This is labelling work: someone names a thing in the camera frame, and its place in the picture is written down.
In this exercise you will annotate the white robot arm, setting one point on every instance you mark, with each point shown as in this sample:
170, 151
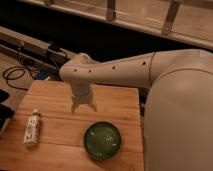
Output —
178, 121

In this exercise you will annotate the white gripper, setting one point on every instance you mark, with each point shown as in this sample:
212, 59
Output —
82, 94

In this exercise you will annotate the black device at left edge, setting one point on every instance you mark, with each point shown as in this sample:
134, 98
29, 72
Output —
6, 113

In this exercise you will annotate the black clamp on rail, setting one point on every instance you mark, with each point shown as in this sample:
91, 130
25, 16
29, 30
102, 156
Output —
56, 53

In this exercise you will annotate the small white labelled bottle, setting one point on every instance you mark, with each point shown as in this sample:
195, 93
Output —
31, 134

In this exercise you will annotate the wooden board table top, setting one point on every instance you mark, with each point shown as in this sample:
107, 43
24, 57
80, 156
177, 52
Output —
60, 146

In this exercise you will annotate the green ceramic bowl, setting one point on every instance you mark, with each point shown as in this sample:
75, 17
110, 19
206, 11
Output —
102, 140

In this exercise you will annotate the blue object behind board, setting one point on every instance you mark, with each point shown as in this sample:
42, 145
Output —
42, 75

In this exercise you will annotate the metal rail along wall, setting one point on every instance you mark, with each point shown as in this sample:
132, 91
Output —
28, 47

